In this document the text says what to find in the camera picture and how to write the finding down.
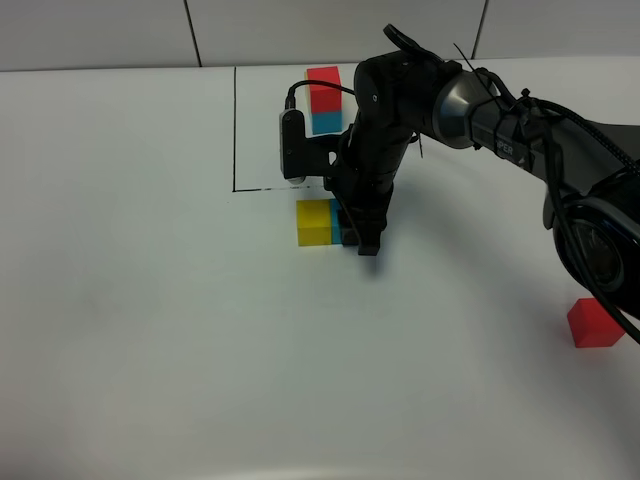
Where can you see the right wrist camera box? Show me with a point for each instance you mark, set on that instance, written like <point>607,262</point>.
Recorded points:
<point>303,157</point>

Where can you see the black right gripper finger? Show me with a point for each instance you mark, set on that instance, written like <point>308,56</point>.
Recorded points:
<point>369,238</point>
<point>348,236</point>

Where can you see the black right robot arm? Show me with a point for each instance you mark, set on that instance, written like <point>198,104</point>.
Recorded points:
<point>592,184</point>

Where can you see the blue template block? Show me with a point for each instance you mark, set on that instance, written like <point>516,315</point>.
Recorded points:
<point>327,122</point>

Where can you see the red template block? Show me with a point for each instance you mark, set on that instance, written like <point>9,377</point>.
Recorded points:
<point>323,98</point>

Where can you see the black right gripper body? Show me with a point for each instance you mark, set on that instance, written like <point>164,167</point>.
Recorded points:
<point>362,176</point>

